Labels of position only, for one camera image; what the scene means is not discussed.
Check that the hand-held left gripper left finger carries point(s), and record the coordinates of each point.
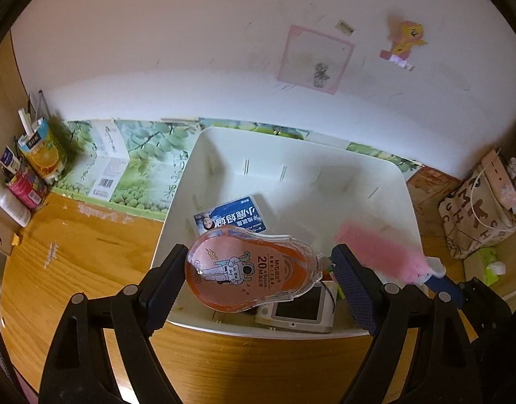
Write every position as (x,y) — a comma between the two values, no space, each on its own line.
(163,290)

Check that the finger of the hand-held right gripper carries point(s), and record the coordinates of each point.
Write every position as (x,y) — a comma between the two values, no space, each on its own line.
(487,301)
(446,288)

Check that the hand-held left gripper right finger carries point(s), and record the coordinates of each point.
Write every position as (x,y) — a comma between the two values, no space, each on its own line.
(354,290)

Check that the pink bottle with white cap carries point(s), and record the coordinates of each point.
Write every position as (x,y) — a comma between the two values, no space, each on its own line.
(380,254)

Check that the white digital camera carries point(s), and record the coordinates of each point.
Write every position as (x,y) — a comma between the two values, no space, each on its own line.
(300,313)

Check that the pink pig figurine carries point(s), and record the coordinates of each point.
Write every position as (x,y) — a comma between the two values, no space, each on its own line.
(241,273)

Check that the blue dental floss box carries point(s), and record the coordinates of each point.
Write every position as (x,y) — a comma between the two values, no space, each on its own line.
(232,216)

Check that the white plastic storage bin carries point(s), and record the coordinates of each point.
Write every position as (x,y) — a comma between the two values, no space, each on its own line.
(304,176)

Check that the green tissue pack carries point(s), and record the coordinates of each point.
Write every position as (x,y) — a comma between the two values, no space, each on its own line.
(489,265)

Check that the printed fabric bag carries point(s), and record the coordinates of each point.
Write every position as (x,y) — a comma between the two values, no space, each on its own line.
(472,223)

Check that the cartoon cardboard panel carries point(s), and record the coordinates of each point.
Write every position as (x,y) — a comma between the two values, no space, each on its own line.
(430,185)

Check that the pink case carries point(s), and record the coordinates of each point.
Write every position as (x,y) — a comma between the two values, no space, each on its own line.
(499,181)

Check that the green fruit print carton panel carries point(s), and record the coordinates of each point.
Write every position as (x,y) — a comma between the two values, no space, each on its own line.
(148,151)

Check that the small yellow piece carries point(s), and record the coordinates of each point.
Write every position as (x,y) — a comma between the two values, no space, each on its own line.
(16,240)

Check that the pink can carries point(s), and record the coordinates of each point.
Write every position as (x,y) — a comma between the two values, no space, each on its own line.
(24,187)

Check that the white spray bottle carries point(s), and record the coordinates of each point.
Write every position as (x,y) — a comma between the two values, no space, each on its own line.
(12,206)

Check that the orange juice pouch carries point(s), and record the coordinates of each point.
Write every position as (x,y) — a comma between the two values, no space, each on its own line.
(43,153)

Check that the pink wall note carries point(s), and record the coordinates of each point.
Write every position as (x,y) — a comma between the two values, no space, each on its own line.
(308,59)

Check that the yellow pony wall sticker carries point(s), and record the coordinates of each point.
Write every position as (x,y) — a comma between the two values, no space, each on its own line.
(405,40)

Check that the small wall sticker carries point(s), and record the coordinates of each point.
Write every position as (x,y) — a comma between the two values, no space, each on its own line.
(345,26)

